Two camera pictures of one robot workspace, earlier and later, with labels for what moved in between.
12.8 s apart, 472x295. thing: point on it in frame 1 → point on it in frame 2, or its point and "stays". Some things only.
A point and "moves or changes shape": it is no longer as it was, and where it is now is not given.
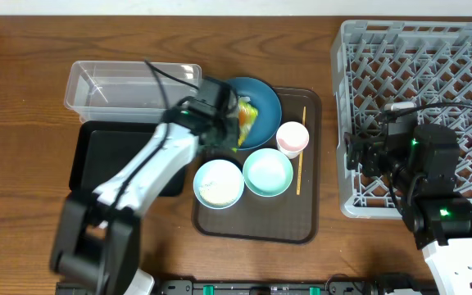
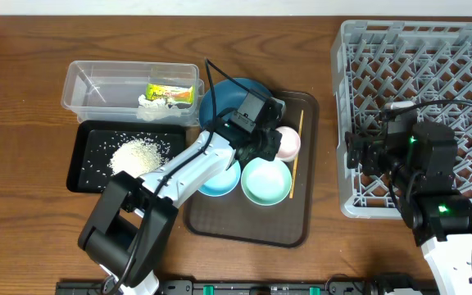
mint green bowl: x=267 y=172 moves or changes shape
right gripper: x=374 y=151 stays
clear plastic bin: x=104 y=91 stays
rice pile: x=218 y=184 → x=138 y=156
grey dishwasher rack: x=448 y=70 stays
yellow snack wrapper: x=247 y=113 moves or changes shape
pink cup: x=292 y=138 moves or changes shape
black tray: x=101 y=148 stays
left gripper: x=232 y=140 → x=274 y=141
